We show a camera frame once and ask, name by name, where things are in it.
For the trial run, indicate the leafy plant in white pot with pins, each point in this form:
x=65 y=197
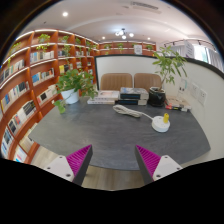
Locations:
x=71 y=95

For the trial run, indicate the red and black book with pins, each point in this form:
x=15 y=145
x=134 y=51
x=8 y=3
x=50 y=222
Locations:
x=175 y=108

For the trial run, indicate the white hanging banner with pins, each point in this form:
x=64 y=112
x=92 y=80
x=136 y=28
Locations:
x=189 y=49

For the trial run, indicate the white wall socket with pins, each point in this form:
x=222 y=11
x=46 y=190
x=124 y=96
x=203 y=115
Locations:
x=195 y=90
x=202 y=96

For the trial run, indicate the black track light rail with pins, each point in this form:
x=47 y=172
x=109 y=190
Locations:
x=186 y=41

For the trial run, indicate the white curtains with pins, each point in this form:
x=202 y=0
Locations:
x=211 y=56

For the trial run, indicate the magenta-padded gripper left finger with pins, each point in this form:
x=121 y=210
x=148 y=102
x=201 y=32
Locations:
x=60 y=166

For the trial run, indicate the recessed ceiling lights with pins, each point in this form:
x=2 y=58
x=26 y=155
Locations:
x=65 y=14

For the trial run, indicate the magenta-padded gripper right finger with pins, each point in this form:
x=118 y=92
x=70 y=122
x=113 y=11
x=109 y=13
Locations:
x=166 y=165

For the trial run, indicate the ceiling air vent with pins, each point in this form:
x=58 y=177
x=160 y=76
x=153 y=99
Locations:
x=145 y=6

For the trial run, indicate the tall plant in black pot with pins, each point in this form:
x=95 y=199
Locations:
x=156 y=96

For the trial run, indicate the ceiling lamp cluster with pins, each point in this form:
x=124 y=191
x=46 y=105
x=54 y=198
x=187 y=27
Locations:
x=122 y=33

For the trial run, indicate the yellow charger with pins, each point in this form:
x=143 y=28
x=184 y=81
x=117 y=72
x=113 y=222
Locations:
x=166 y=117

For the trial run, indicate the orange bookshelf unit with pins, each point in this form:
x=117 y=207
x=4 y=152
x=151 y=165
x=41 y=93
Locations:
x=23 y=100

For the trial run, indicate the round white power strip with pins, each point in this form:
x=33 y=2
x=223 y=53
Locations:
x=159 y=126

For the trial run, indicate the thin white book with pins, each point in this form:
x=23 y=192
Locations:
x=100 y=101

